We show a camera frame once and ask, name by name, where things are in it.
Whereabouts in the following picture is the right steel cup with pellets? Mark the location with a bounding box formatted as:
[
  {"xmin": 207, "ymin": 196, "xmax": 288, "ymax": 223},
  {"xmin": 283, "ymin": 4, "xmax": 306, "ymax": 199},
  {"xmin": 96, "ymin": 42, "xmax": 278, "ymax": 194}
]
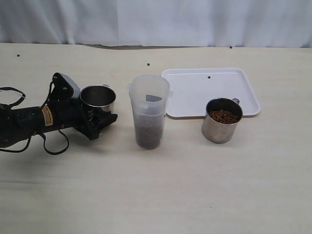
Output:
[{"xmin": 201, "ymin": 97, "xmax": 243, "ymax": 144}]

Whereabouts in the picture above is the white backdrop curtain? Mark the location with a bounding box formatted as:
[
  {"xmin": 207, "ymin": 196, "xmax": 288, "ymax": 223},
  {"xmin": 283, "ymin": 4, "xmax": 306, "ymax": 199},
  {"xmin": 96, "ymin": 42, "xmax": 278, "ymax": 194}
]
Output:
[{"xmin": 0, "ymin": 0, "xmax": 312, "ymax": 47}]

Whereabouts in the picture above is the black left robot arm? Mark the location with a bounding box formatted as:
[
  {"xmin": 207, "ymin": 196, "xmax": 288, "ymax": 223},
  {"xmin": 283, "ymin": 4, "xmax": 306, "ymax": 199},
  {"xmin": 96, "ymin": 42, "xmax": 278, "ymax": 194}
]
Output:
[{"xmin": 0, "ymin": 73, "xmax": 117, "ymax": 153}]

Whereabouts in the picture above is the translucent plastic container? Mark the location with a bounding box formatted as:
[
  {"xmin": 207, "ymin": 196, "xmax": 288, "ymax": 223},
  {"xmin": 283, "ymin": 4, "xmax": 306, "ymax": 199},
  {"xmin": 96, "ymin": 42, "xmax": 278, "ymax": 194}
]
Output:
[{"xmin": 129, "ymin": 74, "xmax": 170, "ymax": 150}]

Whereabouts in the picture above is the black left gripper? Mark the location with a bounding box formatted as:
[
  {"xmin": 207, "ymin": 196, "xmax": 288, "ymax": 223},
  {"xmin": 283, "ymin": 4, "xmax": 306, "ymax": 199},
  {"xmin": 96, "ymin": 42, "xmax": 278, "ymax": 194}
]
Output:
[{"xmin": 45, "ymin": 73, "xmax": 117, "ymax": 140}]

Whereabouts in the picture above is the white plastic tray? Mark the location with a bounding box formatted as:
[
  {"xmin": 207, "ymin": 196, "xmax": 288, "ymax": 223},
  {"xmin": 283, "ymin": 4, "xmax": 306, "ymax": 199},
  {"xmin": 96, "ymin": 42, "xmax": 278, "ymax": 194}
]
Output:
[{"xmin": 161, "ymin": 68, "xmax": 261, "ymax": 118}]

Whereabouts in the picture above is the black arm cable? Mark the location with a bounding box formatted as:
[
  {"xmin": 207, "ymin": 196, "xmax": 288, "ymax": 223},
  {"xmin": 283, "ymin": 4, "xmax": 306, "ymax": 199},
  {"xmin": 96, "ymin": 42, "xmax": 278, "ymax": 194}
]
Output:
[{"xmin": 0, "ymin": 81, "xmax": 70, "ymax": 156}]

